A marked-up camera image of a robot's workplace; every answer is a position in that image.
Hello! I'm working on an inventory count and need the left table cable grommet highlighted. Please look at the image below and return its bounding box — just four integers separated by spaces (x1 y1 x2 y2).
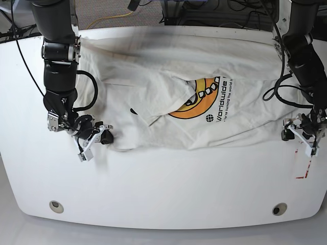
49 201 64 214

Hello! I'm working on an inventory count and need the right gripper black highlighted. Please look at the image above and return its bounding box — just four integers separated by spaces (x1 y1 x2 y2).
73 116 94 139

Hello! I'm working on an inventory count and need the red tape rectangle marking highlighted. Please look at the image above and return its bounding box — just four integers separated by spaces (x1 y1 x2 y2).
292 147 312 180

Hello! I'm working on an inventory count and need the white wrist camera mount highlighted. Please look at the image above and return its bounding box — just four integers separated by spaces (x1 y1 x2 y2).
74 121 113 162
283 113 326 157

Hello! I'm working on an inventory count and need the table cable grommet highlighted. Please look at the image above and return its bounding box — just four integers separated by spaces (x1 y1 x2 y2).
49 201 64 214
272 203 288 216

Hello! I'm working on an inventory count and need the yellow cable on floor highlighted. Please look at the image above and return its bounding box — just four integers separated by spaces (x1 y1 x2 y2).
86 7 136 30

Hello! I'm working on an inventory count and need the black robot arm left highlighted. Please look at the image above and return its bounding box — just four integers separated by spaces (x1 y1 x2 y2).
84 1 326 150

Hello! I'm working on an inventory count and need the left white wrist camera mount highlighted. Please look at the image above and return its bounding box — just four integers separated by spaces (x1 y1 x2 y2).
283 113 326 157

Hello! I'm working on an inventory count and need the white printed T-shirt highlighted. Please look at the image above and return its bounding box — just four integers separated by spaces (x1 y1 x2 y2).
79 29 300 151

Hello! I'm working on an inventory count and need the right table cable grommet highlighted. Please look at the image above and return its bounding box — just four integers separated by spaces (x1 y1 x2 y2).
272 203 288 216

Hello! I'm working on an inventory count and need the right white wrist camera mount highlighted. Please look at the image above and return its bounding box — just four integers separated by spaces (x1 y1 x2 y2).
74 121 113 162

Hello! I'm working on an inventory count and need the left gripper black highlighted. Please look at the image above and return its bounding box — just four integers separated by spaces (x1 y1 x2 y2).
300 113 326 139

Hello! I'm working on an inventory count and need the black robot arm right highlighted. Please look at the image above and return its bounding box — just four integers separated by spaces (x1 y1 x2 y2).
31 1 294 151

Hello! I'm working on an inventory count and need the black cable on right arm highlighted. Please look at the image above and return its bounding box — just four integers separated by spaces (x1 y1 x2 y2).
73 70 99 113

